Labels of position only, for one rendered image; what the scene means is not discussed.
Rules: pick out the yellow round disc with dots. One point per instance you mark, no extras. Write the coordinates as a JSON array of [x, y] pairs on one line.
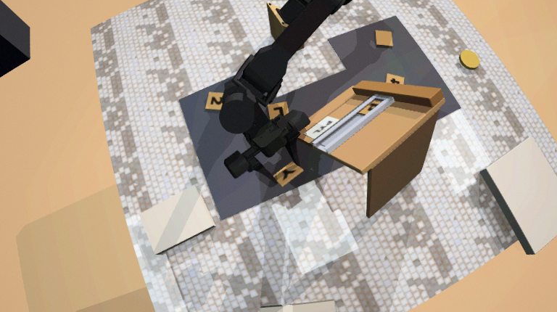
[[469, 60]]

